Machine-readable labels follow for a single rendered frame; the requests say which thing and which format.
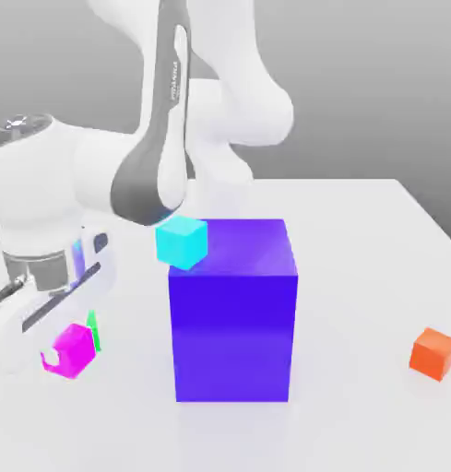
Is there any small orange cube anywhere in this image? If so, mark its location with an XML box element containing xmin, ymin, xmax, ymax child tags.
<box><xmin>409</xmin><ymin>326</ymin><xmax>451</xmax><ymax>384</ymax></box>

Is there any small cyan cube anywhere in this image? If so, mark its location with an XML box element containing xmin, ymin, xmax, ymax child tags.
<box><xmin>155</xmin><ymin>215</ymin><xmax>209</xmax><ymax>272</ymax></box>

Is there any small green cube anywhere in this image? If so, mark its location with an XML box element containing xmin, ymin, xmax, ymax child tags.
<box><xmin>86</xmin><ymin>310</ymin><xmax>102</xmax><ymax>353</ymax></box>

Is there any small magenta cube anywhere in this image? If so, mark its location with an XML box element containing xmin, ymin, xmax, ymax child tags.
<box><xmin>41</xmin><ymin>323</ymin><xmax>98</xmax><ymax>380</ymax></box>

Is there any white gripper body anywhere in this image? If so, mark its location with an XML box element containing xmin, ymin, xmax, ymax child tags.
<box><xmin>0</xmin><ymin>254</ymin><xmax>118</xmax><ymax>376</ymax></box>

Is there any large blue box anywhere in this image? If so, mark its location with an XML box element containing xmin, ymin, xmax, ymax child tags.
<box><xmin>168</xmin><ymin>218</ymin><xmax>300</xmax><ymax>404</ymax></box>

